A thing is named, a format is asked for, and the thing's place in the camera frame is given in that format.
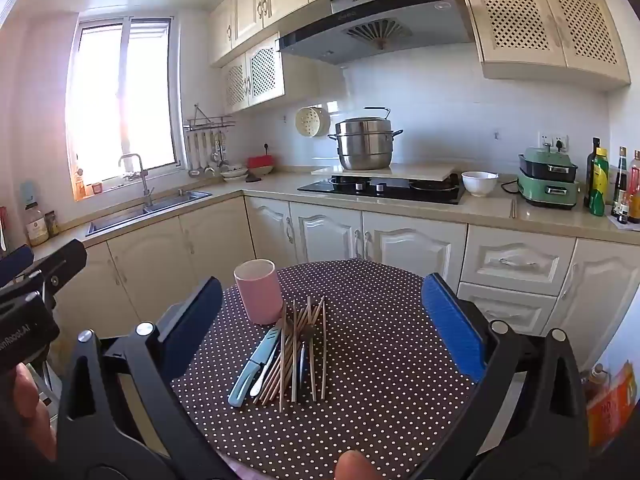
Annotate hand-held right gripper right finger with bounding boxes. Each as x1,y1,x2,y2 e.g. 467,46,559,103
420,273,589,480

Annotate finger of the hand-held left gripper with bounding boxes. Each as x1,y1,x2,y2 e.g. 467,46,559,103
31,239,89,306
0,245,36,287

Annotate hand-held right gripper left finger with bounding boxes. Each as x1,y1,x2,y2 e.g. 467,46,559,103
55,276,236,480

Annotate light blue knife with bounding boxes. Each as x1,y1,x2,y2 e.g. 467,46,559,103
228,326,282,407

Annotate pink cup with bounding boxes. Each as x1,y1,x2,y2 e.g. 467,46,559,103
234,259,286,326

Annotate metal spoon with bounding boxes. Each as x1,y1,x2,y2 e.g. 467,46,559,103
249,326,319,396

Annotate bundle of wooden chopsticks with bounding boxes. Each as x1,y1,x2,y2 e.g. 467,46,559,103
255,296,329,413

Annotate row of hanging kitchen utensils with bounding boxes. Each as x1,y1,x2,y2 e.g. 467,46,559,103
186,129,232,179

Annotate person's left hand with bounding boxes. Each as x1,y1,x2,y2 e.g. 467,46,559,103
0,362,58,463

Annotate person's right hand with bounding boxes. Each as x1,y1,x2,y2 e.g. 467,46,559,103
335,450,382,480

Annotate glass jar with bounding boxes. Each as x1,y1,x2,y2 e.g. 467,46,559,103
24,201,50,247

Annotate brown polka dot tablecloth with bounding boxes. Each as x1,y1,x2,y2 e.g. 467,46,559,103
170,258,482,480

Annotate stainless steel sink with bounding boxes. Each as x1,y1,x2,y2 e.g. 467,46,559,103
86,189,214,237

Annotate metal faucet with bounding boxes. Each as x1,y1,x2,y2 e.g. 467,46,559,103
118,153,154,208

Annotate white bowl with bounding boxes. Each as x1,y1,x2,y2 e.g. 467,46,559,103
461,171,500,198

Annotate black gas stove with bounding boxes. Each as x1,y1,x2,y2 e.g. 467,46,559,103
297,174,466,206

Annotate green electric cooker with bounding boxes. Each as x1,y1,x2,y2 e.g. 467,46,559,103
517,146,582,209

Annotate kitchen window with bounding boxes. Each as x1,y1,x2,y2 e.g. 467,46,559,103
65,14,182,202

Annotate orange packet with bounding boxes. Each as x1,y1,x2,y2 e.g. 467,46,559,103
585,360,639,456

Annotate red container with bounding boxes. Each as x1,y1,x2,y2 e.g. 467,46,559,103
247,155,277,177

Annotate stainless steel steamer pot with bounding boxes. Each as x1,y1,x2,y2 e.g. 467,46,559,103
328,107,404,172

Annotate green bottle yellow cap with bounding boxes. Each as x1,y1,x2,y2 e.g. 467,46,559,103
588,147,610,217

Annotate dark oil bottle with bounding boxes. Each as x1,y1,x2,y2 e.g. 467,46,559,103
584,137,602,208

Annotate dark sauce bottle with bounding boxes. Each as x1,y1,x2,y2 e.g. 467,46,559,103
612,146,630,219

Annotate red sauce bottle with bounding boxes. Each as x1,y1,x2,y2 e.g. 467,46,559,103
627,150,640,224

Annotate cream colander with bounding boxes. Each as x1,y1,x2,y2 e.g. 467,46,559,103
295,106,331,139

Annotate small lattice door cabinet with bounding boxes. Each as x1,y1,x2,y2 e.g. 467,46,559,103
220,32,286,115

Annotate large lattice door cabinet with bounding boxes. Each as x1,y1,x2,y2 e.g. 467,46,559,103
456,0,632,93

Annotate grey range hood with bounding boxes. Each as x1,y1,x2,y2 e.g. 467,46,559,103
277,0,474,67

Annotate metal wall rack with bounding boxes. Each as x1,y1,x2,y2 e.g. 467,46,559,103
183,103,237,133

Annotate white wall socket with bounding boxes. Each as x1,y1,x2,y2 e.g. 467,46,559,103
539,132,570,154

